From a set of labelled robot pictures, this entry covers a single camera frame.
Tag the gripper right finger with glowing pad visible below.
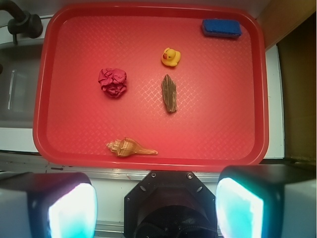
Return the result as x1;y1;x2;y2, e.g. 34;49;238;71
215;164;317;238

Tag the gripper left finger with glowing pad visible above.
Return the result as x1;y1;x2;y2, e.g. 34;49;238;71
0;172;97;238

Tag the brown wood chip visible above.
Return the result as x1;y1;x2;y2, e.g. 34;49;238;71
161;74;177;113

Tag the tan conch seashell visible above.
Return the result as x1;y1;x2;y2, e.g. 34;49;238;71
106;137;158;158

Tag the crumpled red paper ball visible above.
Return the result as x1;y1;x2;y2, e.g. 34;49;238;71
98;68;127;98

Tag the grey toy sink basin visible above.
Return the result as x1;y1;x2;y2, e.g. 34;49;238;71
0;40;43;128

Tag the red plastic tray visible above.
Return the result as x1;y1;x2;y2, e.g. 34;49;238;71
33;2;269;172

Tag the yellow rubber duck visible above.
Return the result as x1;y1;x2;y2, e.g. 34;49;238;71
161;48;181;67

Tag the blue sponge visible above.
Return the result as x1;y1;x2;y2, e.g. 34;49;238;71
202;19;242;39

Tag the brown cardboard panel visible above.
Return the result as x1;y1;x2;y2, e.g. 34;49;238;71
257;0;317;164

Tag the grey sink faucet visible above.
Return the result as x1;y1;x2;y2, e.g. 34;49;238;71
0;0;43;45

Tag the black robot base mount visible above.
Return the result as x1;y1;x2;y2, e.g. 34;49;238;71
123;171;218;238

